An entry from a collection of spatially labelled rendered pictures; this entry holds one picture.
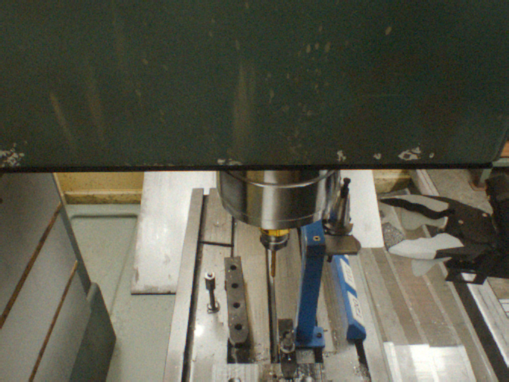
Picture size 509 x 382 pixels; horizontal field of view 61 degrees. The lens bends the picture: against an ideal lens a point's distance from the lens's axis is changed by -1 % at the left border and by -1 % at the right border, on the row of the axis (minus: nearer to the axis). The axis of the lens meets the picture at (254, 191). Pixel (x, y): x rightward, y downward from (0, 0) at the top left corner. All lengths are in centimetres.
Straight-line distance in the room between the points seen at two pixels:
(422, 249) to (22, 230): 64
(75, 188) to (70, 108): 159
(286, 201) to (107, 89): 23
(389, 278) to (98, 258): 107
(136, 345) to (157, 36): 120
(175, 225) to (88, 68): 128
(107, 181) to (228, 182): 143
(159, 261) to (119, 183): 46
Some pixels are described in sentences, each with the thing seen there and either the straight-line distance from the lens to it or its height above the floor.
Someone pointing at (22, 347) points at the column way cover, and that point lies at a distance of 88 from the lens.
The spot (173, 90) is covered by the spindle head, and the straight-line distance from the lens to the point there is 38.
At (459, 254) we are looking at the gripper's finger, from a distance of 60.
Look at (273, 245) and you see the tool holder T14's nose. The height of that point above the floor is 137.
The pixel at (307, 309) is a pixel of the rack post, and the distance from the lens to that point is 99.
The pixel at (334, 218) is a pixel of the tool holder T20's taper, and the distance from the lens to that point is 87.
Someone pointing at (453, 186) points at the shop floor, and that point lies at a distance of 329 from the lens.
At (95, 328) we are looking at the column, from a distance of 129.
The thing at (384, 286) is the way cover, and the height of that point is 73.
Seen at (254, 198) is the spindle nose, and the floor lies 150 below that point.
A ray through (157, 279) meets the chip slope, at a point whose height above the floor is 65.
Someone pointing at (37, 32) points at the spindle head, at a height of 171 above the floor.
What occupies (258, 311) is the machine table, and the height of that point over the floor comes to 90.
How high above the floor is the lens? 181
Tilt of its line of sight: 38 degrees down
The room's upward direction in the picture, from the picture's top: straight up
